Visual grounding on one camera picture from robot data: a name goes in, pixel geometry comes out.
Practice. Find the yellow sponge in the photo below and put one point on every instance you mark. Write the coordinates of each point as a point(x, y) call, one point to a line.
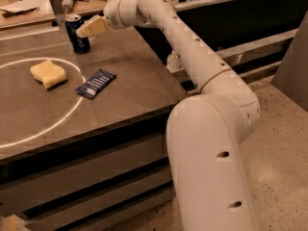
point(48, 73)

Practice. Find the left clear sanitizer bottle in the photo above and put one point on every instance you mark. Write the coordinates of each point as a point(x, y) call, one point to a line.
point(173, 62)

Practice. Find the grey drawer cabinet table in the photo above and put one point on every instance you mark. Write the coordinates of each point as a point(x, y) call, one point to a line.
point(68, 163)

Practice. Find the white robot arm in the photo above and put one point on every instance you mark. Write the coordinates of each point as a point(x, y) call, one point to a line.
point(204, 131)

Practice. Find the blue pepsi can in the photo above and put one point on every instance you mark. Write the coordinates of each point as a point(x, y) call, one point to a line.
point(72, 23)

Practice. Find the wooden background workbench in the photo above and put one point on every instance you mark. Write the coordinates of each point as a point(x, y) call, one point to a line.
point(16, 13)

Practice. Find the grey metal rail shelf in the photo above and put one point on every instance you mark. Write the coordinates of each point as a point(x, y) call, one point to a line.
point(256, 55)

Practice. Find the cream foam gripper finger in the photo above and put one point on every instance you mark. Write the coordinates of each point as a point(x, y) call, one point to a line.
point(96, 25)

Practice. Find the grey metal upright bracket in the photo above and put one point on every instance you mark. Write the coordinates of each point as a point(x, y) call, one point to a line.
point(58, 11)

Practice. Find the dark blue snack packet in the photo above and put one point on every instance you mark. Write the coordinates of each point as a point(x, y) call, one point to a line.
point(96, 83)

